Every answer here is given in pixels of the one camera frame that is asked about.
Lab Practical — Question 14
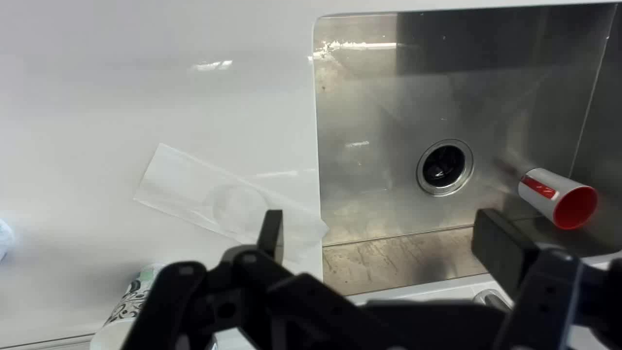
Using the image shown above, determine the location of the clear plastic sheet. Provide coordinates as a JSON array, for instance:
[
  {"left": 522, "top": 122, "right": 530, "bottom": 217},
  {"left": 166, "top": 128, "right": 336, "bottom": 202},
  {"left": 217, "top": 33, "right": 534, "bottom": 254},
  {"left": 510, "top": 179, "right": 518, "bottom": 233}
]
[{"left": 133, "top": 144, "right": 326, "bottom": 250}]

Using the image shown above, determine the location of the round metal sink drain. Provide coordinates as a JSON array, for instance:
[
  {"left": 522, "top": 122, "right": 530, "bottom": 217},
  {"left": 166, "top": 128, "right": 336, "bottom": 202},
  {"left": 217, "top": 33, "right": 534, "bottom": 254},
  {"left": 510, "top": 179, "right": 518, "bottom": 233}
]
[{"left": 415, "top": 138, "right": 475, "bottom": 198}]

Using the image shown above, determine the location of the patterned black white object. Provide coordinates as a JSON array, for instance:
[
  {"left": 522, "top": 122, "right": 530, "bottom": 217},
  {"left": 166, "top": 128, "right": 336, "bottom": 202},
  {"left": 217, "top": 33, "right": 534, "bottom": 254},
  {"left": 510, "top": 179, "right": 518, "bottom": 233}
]
[{"left": 104, "top": 266, "right": 159, "bottom": 324}]

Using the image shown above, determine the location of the white cup with red interior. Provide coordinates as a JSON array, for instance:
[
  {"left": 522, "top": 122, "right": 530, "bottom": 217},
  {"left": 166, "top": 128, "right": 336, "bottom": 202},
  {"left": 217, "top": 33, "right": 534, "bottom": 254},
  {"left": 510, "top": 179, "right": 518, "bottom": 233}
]
[{"left": 516, "top": 167, "right": 598, "bottom": 231}]

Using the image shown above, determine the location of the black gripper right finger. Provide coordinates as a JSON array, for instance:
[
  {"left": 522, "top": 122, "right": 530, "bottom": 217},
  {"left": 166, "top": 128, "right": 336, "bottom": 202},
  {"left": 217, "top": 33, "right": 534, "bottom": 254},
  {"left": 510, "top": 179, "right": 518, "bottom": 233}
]
[{"left": 470, "top": 208, "right": 622, "bottom": 350}]

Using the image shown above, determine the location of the stainless steel sink basin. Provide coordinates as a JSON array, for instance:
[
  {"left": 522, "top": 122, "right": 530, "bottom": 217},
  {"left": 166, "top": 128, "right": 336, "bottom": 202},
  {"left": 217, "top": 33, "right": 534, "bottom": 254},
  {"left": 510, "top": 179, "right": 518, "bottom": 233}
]
[{"left": 312, "top": 4, "right": 619, "bottom": 293}]

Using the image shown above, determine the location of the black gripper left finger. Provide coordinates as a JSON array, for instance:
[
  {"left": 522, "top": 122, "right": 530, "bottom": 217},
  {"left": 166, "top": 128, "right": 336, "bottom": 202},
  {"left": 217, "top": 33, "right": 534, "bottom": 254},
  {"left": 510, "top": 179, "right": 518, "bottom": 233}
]
[{"left": 122, "top": 208, "right": 365, "bottom": 350}]

